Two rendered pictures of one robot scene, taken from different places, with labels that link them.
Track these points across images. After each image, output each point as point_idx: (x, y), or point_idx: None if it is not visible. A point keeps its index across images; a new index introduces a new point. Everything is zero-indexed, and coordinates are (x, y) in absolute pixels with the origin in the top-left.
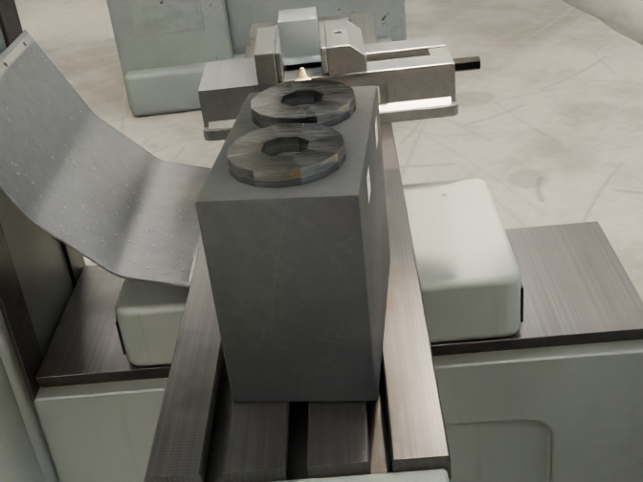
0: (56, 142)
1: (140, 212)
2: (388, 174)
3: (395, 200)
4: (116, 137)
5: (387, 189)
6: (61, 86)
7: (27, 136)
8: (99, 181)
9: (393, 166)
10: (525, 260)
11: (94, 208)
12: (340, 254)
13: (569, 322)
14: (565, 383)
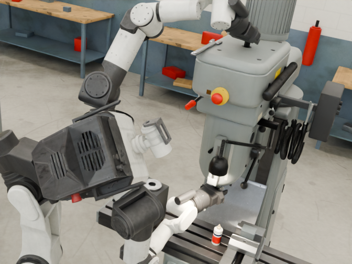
0: (233, 198)
1: (221, 221)
2: (188, 246)
3: (174, 241)
4: (252, 218)
5: (180, 242)
6: (257, 199)
7: (227, 189)
8: (227, 210)
9: (191, 249)
10: None
11: (216, 208)
12: None
13: None
14: None
